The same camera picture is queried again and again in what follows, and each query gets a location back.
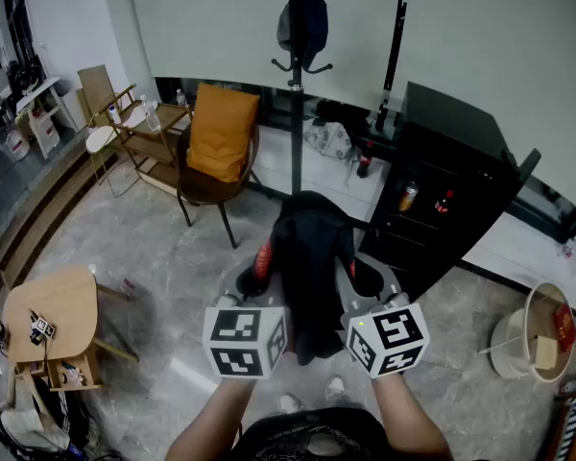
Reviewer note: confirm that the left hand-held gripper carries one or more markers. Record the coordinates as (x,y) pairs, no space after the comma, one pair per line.
(242,341)

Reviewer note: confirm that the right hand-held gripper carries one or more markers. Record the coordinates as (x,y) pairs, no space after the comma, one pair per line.
(389,339)

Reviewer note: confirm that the black coat rack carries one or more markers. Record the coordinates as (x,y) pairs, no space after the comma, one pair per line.
(296,113)

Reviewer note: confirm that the person's right forearm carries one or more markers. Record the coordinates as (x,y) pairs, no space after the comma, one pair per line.
(408,420)

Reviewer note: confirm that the person's left forearm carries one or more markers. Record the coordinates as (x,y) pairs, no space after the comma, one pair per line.
(211,420)

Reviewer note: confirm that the orange drink can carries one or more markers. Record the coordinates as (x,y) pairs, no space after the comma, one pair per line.
(408,196)

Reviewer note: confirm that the person's right white shoe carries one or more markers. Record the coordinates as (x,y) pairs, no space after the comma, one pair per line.
(335,387)

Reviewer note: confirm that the person's white shoe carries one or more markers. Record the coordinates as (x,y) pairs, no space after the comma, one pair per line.
(290,403)
(335,387)

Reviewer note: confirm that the dark round-back chair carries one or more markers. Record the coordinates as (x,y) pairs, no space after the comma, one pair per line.
(206,192)

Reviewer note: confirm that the small cola bottle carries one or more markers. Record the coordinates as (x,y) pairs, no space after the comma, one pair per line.
(444,203)

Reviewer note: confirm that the person's left white shoe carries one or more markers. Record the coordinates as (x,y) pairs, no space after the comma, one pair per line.
(290,403)

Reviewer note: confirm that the large cola bottle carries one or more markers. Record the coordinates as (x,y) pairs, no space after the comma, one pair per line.
(365,161)

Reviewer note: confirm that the red screwdriver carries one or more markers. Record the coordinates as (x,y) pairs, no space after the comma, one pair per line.
(128,284)

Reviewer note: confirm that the person's black printed shirt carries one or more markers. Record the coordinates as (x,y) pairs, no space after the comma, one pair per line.
(278,437)

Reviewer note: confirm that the white floral cloth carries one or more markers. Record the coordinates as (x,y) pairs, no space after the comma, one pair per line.
(328,139)

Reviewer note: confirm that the white round basket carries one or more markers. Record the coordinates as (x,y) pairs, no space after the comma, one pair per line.
(509,344)

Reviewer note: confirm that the black cabinet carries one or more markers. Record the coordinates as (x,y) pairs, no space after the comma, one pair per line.
(461,161)

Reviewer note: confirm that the orange cushion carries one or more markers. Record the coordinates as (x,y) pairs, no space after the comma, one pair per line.
(221,132)

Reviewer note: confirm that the black bag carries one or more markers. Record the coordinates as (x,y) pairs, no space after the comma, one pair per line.
(341,113)

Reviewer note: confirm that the wooden shelf cart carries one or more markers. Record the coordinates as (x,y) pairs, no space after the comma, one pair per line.
(149,149)

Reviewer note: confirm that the cardboard box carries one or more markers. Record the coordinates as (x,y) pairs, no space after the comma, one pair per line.
(544,352)

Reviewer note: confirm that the red packet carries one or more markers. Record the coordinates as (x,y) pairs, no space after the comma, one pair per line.
(564,327)

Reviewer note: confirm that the small clear water bottle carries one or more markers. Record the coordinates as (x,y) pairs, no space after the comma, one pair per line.
(181,98)

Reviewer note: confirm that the small wooden table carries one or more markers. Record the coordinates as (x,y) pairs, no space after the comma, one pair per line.
(53,300)

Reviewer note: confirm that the white slipper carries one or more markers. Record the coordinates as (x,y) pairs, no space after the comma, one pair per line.
(134,119)

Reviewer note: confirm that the white round side table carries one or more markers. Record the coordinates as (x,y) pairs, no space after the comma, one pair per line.
(100,139)

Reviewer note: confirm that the small black-white device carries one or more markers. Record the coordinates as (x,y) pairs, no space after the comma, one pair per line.
(42,327)

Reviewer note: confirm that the white bottle blue cap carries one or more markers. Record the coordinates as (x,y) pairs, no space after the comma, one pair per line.
(114,114)

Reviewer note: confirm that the black white-striped garment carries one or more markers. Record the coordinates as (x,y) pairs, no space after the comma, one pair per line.
(72,416)

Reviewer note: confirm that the thin black pole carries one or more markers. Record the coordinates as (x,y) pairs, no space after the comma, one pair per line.
(392,55)

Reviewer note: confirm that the wooden board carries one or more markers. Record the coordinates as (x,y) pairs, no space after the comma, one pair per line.
(96,89)

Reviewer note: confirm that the grey cap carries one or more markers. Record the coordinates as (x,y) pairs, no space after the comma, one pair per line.
(283,29)

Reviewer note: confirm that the navy cap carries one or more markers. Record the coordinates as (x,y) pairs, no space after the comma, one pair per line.
(317,27)

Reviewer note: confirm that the white red-print bag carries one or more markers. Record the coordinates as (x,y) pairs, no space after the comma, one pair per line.
(44,132)

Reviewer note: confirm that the white tote bag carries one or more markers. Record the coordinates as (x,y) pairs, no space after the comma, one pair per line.
(29,430)

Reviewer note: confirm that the white roller screen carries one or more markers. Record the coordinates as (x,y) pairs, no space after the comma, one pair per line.
(197,17)
(509,41)

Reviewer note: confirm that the white bucket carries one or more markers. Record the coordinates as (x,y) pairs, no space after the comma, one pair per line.
(13,146)

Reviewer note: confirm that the white shelf unit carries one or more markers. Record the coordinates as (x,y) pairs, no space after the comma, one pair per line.
(38,91)

